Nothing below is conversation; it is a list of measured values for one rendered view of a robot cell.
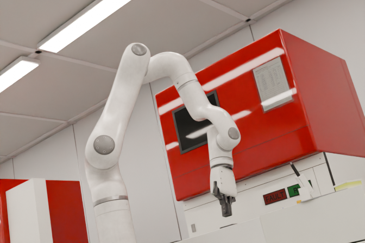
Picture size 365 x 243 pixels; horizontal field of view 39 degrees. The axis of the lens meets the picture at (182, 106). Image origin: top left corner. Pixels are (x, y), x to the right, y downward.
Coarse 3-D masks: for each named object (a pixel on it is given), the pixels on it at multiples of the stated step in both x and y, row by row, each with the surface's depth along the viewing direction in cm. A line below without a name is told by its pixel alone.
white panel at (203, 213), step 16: (304, 160) 227; (320, 160) 222; (256, 176) 241; (272, 176) 236; (288, 176) 231; (320, 176) 221; (240, 192) 246; (256, 192) 240; (272, 192) 235; (288, 192) 229; (320, 192) 220; (192, 208) 263; (208, 208) 257; (240, 208) 245; (256, 208) 239; (272, 208) 234; (192, 224) 261; (208, 224) 255; (224, 224) 249
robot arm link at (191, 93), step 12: (192, 84) 195; (180, 96) 198; (192, 96) 194; (204, 96) 195; (192, 108) 193; (204, 108) 190; (216, 108) 189; (216, 120) 184; (228, 120) 184; (228, 132) 182; (228, 144) 183
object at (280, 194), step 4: (276, 192) 233; (280, 192) 232; (284, 192) 231; (264, 196) 237; (268, 196) 235; (272, 196) 234; (276, 196) 233; (280, 196) 232; (284, 196) 230; (268, 200) 235; (272, 200) 234; (276, 200) 233
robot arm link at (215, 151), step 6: (210, 132) 191; (216, 132) 190; (210, 138) 191; (216, 138) 187; (210, 144) 190; (216, 144) 186; (210, 150) 189; (216, 150) 187; (222, 150) 186; (228, 150) 186; (210, 156) 188; (216, 156) 186; (222, 156) 185; (228, 156) 186
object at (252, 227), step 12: (228, 228) 173; (240, 228) 170; (252, 228) 167; (192, 240) 182; (204, 240) 179; (216, 240) 176; (228, 240) 173; (240, 240) 170; (252, 240) 167; (264, 240) 164
